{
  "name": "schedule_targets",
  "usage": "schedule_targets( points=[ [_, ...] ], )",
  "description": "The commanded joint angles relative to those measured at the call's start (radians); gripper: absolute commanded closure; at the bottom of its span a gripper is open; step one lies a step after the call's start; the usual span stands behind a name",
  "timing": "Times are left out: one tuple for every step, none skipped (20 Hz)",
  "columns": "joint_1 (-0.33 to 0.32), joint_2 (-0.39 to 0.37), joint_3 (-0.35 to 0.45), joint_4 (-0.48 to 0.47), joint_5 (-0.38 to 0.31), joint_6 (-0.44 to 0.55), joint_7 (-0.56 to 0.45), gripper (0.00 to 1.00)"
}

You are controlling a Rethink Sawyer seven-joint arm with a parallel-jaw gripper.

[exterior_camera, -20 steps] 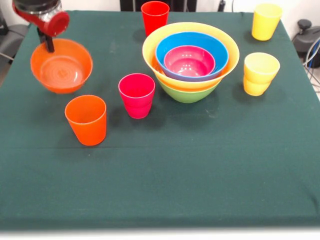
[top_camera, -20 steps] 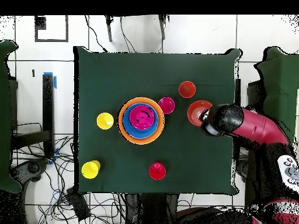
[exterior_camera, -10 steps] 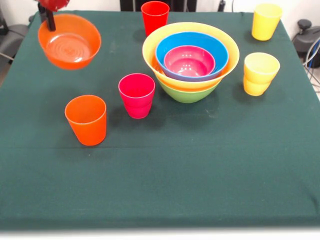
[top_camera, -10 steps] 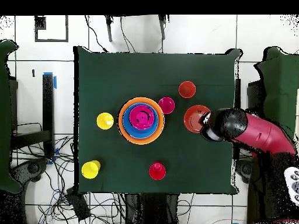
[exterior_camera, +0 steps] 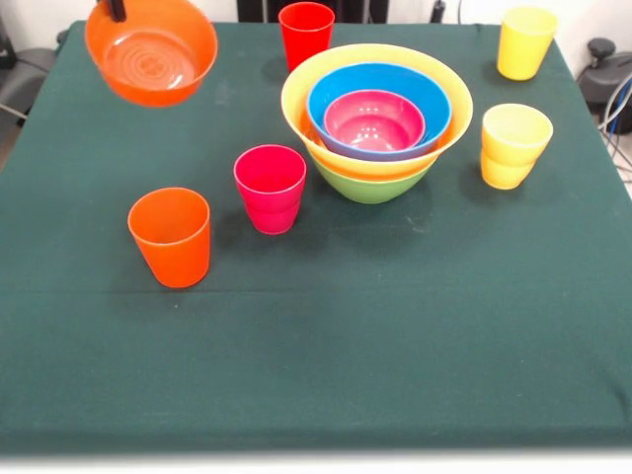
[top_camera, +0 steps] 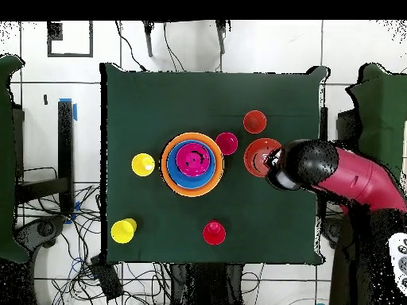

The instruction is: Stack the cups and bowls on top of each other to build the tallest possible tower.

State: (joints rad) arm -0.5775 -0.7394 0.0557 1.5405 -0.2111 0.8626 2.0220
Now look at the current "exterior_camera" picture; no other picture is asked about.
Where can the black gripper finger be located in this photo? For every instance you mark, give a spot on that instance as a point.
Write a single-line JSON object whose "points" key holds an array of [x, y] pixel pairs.
{"points": [[117, 10]]}

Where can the small orange bowl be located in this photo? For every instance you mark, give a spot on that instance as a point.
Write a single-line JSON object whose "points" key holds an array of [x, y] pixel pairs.
{"points": [[148, 64]]}

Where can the orange cup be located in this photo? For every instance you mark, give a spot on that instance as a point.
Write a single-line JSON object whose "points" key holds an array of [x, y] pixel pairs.
{"points": [[170, 247]]}

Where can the blue bowl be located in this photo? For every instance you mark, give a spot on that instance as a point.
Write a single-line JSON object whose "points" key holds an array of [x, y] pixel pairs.
{"points": [[380, 79]]}

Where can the pink bowl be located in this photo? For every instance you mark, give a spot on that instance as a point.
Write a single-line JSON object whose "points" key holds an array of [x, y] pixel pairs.
{"points": [[375, 123]]}

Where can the large yellow-orange bowl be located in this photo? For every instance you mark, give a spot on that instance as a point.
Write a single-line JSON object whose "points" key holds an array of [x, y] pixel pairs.
{"points": [[375, 170]]}

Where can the red cup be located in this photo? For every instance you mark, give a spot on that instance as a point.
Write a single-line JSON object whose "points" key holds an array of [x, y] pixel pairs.
{"points": [[305, 34]]}

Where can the pink cup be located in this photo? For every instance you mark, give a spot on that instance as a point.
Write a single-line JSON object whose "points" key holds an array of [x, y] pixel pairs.
{"points": [[269, 210]]}

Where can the green bowl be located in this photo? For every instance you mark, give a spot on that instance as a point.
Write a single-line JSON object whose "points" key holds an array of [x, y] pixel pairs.
{"points": [[372, 190]]}

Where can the dark green table cloth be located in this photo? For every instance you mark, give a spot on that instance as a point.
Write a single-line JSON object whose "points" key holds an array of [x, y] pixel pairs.
{"points": [[345, 321]]}

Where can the bright yellow cup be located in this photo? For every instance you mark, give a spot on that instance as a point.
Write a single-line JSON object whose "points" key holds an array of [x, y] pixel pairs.
{"points": [[523, 54]]}

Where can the amber yellow cup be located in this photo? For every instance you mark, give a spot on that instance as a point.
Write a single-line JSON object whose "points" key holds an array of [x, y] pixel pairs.
{"points": [[513, 148]]}

